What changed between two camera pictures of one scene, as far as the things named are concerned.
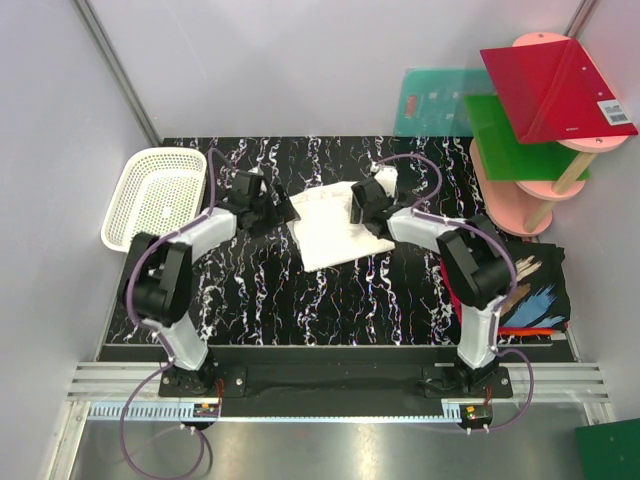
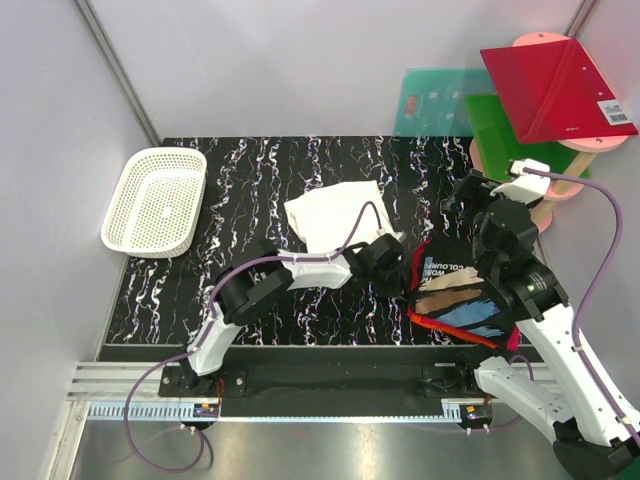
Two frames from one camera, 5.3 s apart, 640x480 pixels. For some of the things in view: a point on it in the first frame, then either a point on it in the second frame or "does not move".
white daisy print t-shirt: x=324 y=233 does not move
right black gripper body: x=364 y=212 -> x=467 y=190
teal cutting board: x=433 y=103 does not move
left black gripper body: x=270 y=212 -> x=392 y=282
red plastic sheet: x=553 y=91 does not move
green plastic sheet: x=503 y=158 does not move
